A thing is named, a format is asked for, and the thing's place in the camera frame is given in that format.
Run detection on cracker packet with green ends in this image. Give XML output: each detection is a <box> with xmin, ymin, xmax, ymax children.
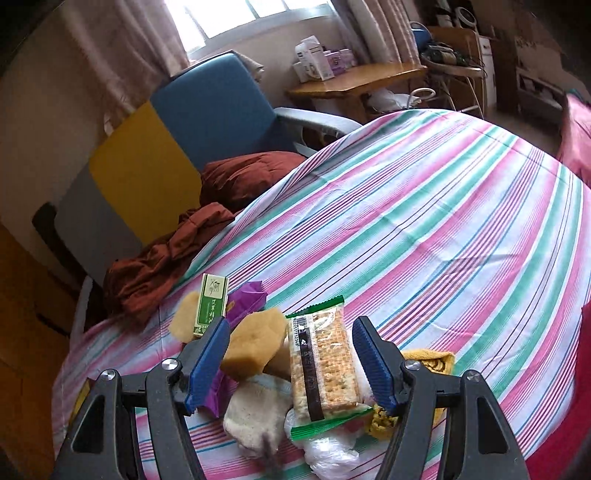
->
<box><xmin>285</xmin><ymin>298</ymin><xmax>375</xmax><ymax>439</ymax></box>

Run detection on small tan sponge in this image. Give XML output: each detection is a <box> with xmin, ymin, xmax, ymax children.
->
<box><xmin>265</xmin><ymin>342</ymin><xmax>293</xmax><ymax>380</ymax></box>
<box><xmin>168</xmin><ymin>292</ymin><xmax>201</xmax><ymax>344</ymax></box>

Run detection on pale purple box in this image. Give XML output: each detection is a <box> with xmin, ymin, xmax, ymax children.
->
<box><xmin>323</xmin><ymin>46</ymin><xmax>357</xmax><ymax>75</ymax></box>

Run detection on window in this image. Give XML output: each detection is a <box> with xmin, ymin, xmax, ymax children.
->
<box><xmin>168</xmin><ymin>0</ymin><xmax>335</xmax><ymax>61</ymax></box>

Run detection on green and cream small box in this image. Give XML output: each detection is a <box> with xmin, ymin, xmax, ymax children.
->
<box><xmin>193</xmin><ymin>273</ymin><xmax>230</xmax><ymax>340</ymax></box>

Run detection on cardboard boxes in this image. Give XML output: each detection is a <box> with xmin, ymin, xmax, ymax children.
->
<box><xmin>512</xmin><ymin>32</ymin><xmax>570</xmax><ymax>126</ymax></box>

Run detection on red bed cloth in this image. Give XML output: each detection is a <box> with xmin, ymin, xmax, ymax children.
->
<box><xmin>522</xmin><ymin>305</ymin><xmax>591</xmax><ymax>480</ymax></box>

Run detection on clear plastic bag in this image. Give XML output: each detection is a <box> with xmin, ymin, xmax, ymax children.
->
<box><xmin>284</xmin><ymin>406</ymin><xmax>370</xmax><ymax>478</ymax></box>

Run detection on purple snack packet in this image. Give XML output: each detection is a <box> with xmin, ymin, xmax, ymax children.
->
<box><xmin>201</xmin><ymin>369</ymin><xmax>238</xmax><ymax>418</ymax></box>
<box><xmin>226</xmin><ymin>281</ymin><xmax>269</xmax><ymax>330</ymax></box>

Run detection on white bed rail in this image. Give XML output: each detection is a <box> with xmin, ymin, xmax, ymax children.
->
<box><xmin>69</xmin><ymin>276</ymin><xmax>95</xmax><ymax>341</ymax></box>

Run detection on yellow knitted cloth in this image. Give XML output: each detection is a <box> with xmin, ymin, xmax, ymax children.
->
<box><xmin>367</xmin><ymin>348</ymin><xmax>455</xmax><ymax>437</ymax></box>

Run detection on beige curtain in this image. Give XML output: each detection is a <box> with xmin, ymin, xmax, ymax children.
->
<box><xmin>346</xmin><ymin>0</ymin><xmax>422</xmax><ymax>66</ymax></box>
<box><xmin>60</xmin><ymin>0</ymin><xmax>191</xmax><ymax>130</ymax></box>

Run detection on large tan sponge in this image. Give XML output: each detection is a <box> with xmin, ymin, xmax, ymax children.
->
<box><xmin>221</xmin><ymin>307</ymin><xmax>288</xmax><ymax>381</ymax></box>

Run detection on white plastic bag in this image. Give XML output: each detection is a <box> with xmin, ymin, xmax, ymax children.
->
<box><xmin>368</xmin><ymin>88</ymin><xmax>413</xmax><ymax>112</ymax></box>

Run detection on white carton box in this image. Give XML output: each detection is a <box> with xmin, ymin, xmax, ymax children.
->
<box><xmin>293</xmin><ymin>37</ymin><xmax>331</xmax><ymax>84</ymax></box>

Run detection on rust brown jacket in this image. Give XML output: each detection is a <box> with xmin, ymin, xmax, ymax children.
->
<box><xmin>104</xmin><ymin>203</ymin><xmax>236</xmax><ymax>317</ymax></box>

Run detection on wooden side table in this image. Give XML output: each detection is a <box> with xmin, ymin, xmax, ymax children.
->
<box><xmin>286</xmin><ymin>64</ymin><xmax>428</xmax><ymax>123</ymax></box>

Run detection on rust brown quilted cloth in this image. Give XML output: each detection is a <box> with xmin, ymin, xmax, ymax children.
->
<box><xmin>199</xmin><ymin>152</ymin><xmax>305</xmax><ymax>212</ymax></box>

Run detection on pink red blanket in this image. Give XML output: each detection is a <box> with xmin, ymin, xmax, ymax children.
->
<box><xmin>556</xmin><ymin>92</ymin><xmax>591</xmax><ymax>188</ymax></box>

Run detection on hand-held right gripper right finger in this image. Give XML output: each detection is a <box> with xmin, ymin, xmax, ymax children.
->
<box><xmin>352</xmin><ymin>316</ymin><xmax>532</xmax><ymax>480</ymax></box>

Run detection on striped bed sheet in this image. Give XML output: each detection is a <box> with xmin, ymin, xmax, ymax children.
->
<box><xmin>51</xmin><ymin>108</ymin><xmax>591</xmax><ymax>480</ymax></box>

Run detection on colour-block padded headboard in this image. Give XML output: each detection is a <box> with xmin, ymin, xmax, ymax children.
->
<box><xmin>32</xmin><ymin>51</ymin><xmax>296</xmax><ymax>289</ymax></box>

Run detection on wooden rack with clutter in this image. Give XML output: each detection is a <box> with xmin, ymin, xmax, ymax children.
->
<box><xmin>419</xmin><ymin>25</ymin><xmax>491</xmax><ymax>117</ymax></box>

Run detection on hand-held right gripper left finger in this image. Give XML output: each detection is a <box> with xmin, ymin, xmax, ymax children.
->
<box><xmin>51</xmin><ymin>316</ymin><xmax>232</xmax><ymax>480</ymax></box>

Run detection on grey bed rail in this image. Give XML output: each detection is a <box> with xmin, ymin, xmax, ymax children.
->
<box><xmin>274</xmin><ymin>107</ymin><xmax>363</xmax><ymax>155</ymax></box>

